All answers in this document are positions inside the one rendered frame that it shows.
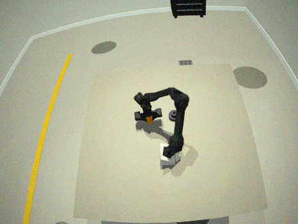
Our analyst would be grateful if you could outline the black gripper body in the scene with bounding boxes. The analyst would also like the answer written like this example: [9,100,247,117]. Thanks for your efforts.
[134,108,162,121]

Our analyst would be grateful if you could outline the orange tapered knob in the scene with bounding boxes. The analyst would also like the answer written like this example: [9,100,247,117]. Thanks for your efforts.
[146,116,153,124]

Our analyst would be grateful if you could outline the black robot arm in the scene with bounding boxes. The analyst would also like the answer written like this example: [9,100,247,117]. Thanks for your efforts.
[134,88,189,158]

